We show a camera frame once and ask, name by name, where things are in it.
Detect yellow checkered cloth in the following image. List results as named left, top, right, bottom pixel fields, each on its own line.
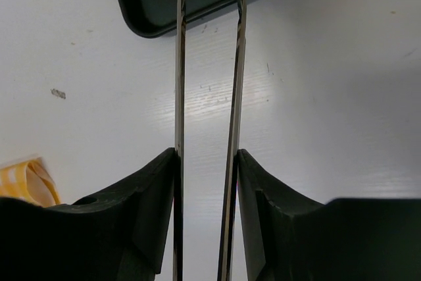
left=1, top=157, right=61, bottom=208

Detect stainless steel tongs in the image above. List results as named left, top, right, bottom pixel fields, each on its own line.
left=172, top=0, right=247, bottom=280

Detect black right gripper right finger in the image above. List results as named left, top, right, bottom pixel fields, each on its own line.
left=237, top=149, right=420, bottom=280

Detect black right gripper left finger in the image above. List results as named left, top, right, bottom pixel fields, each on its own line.
left=1, top=148, right=176, bottom=280

